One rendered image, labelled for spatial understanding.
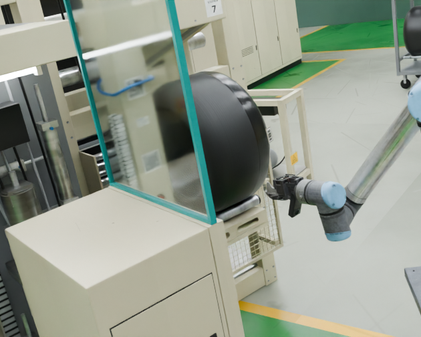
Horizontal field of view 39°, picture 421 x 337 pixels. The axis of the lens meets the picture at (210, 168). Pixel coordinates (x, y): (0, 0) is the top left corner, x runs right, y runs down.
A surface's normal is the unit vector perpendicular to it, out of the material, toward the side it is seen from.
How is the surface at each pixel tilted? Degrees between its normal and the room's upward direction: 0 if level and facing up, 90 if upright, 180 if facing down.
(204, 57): 90
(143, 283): 90
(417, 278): 0
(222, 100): 44
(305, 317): 0
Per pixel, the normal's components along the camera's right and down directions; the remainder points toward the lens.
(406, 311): -0.18, -0.93
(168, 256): 0.61, 0.16
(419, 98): -0.50, 0.29
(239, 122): 0.48, -0.22
